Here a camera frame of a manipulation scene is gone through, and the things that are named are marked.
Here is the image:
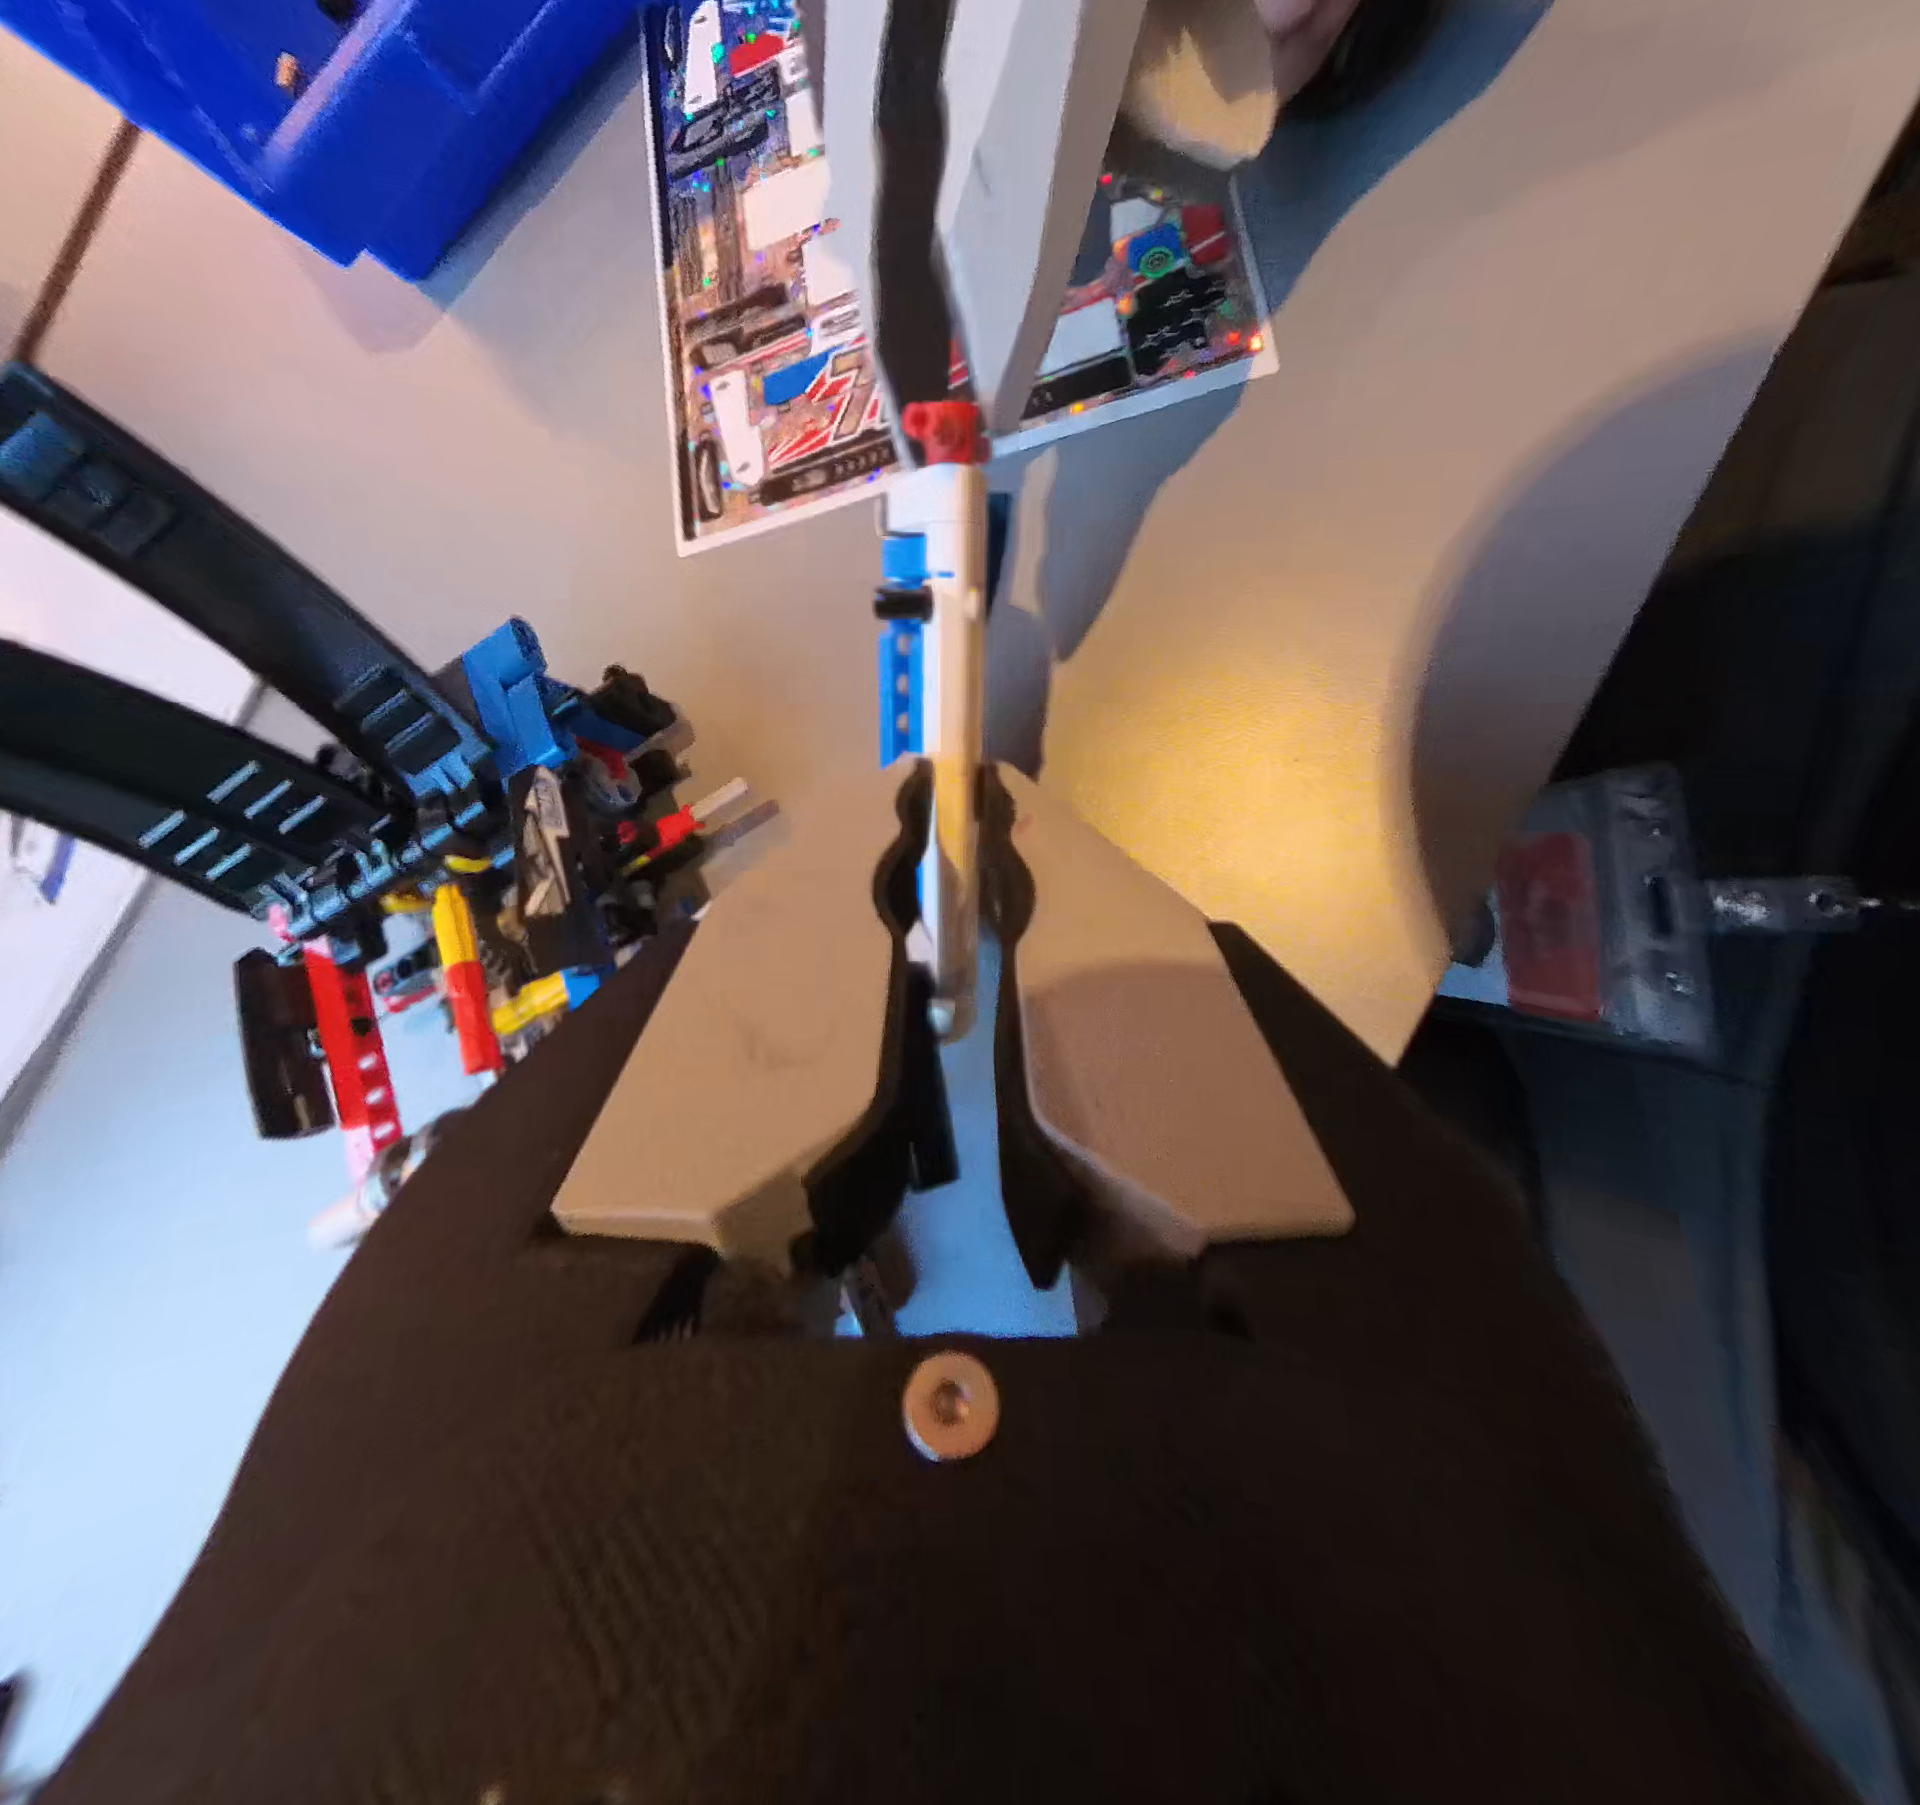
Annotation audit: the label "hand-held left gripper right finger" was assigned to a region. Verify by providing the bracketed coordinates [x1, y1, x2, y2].
[990, 761, 1358, 1294]

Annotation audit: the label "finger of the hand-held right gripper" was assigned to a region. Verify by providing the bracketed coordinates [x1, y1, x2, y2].
[937, 0, 1176, 424]
[800, 0, 980, 409]

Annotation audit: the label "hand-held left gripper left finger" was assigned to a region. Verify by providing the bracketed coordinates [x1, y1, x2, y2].
[549, 761, 920, 1278]

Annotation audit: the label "toy brick car chassis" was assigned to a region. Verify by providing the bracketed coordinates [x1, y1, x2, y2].
[0, 362, 783, 1251]

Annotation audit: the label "white and blue brick panel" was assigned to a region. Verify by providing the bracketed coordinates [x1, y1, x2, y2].
[871, 399, 994, 1192]

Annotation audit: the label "grey desk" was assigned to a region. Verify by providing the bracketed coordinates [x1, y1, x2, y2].
[0, 0, 1920, 1762]

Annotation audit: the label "holographic sticker sheet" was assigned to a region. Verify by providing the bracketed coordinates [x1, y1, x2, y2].
[643, 0, 1281, 559]

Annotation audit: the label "blue plastic bin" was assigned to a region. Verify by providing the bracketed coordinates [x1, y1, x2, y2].
[0, 0, 753, 284]

